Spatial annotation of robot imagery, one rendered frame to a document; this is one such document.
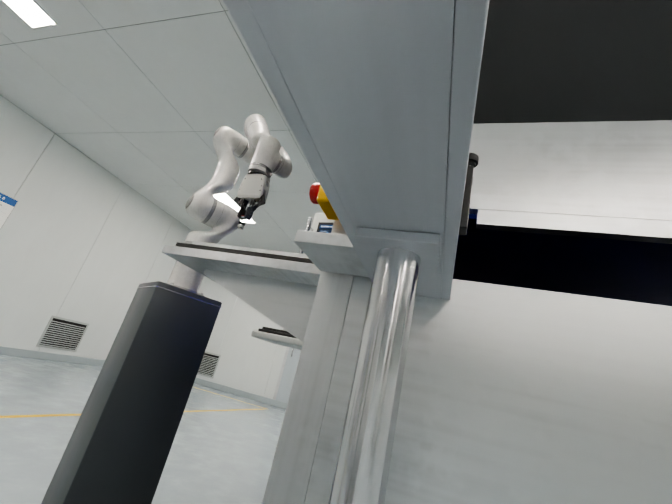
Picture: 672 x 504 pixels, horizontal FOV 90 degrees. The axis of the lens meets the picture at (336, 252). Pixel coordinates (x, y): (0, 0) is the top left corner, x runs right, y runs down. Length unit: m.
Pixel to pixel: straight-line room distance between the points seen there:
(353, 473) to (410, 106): 0.30
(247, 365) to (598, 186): 6.70
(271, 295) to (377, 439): 0.49
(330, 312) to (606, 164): 0.53
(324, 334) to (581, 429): 0.38
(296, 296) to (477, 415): 0.41
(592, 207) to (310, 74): 0.56
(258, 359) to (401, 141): 6.78
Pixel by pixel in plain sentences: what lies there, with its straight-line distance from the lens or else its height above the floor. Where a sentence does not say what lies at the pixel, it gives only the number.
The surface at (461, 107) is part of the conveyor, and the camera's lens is 0.22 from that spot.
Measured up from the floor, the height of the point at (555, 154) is 1.14.
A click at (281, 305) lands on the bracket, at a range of 0.75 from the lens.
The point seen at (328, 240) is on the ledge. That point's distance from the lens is 0.50.
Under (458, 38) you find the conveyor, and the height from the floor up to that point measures 0.84.
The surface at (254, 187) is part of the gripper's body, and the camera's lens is 1.24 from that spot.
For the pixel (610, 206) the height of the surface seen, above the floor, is 1.03.
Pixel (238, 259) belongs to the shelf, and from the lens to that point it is 0.74.
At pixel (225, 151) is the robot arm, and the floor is 1.52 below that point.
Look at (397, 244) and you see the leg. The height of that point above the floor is 0.83.
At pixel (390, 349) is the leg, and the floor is 0.72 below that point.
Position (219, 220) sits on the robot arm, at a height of 1.19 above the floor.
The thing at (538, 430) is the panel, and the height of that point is 0.68.
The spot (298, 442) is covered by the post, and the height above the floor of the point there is 0.58.
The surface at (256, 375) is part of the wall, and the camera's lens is 6.94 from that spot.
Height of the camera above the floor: 0.68
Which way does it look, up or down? 20 degrees up
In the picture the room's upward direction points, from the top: 14 degrees clockwise
